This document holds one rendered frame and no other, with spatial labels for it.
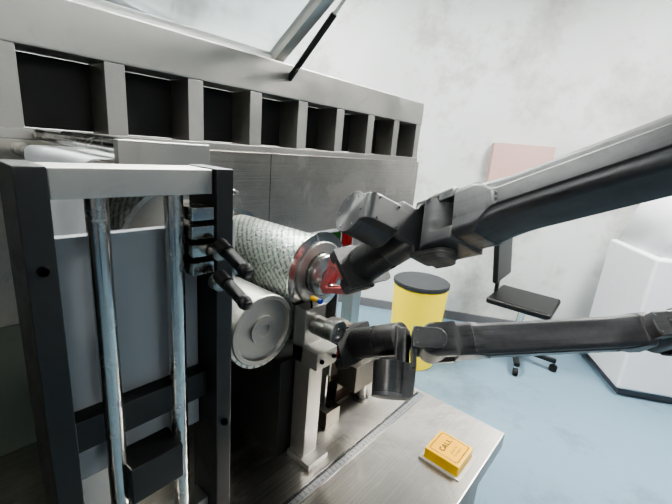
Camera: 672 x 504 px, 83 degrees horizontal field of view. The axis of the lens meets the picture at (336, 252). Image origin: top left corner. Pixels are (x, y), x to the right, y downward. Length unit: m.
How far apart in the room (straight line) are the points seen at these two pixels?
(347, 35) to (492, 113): 1.37
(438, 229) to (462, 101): 3.11
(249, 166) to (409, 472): 0.73
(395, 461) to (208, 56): 0.88
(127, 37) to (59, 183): 0.55
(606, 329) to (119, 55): 0.94
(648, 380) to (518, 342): 2.68
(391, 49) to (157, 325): 3.36
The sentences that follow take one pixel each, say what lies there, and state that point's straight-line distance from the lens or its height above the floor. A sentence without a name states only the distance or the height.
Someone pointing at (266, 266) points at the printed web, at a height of 1.25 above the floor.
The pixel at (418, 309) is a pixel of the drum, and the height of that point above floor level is 0.48.
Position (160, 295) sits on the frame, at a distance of 0.40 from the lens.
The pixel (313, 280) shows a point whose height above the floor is 1.25.
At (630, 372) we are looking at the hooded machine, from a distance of 3.30.
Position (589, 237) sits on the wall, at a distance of 3.85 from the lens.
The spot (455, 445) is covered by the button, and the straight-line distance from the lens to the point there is 0.87.
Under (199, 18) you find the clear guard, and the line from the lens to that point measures 0.91.
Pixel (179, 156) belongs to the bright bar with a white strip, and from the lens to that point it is 0.46.
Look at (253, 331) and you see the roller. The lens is 0.62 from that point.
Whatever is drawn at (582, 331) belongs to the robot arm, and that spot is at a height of 1.21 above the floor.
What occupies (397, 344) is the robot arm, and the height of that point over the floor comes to 1.16.
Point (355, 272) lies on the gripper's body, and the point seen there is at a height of 1.29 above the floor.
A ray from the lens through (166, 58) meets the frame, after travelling 0.87.
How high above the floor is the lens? 1.47
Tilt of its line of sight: 15 degrees down
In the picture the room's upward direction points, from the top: 5 degrees clockwise
